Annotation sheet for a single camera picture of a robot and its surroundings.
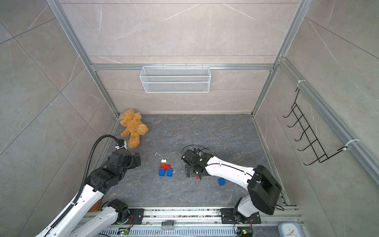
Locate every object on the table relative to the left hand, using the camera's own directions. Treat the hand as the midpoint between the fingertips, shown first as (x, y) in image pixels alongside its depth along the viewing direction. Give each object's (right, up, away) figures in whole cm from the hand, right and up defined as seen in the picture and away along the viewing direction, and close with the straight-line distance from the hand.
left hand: (131, 153), depth 76 cm
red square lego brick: (+36, -16, +10) cm, 41 cm away
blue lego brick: (+13, -14, +12) cm, 23 cm away
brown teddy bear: (-8, +14, +24) cm, 29 cm away
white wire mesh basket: (+20, +47, +25) cm, 57 cm away
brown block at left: (+1, -12, -28) cm, 30 cm away
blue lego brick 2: (+49, -17, +6) cm, 52 cm away
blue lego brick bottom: (+18, -14, +12) cm, 26 cm away
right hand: (+35, -12, +7) cm, 38 cm away
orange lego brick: (+14, -9, +15) cm, 22 cm away
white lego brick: (+14, -7, +15) cm, 22 cm away
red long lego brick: (+16, -11, +12) cm, 23 cm away
